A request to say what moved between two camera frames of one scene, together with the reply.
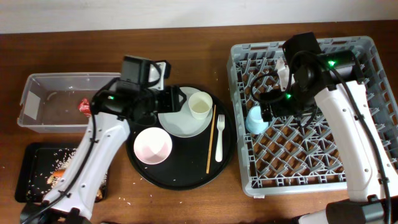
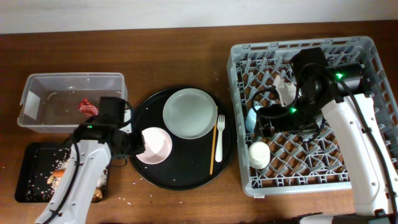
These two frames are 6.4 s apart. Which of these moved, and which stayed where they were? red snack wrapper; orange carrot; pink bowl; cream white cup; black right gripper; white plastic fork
Moved: cream white cup; black right gripper
Stayed: pink bowl; white plastic fork; red snack wrapper; orange carrot
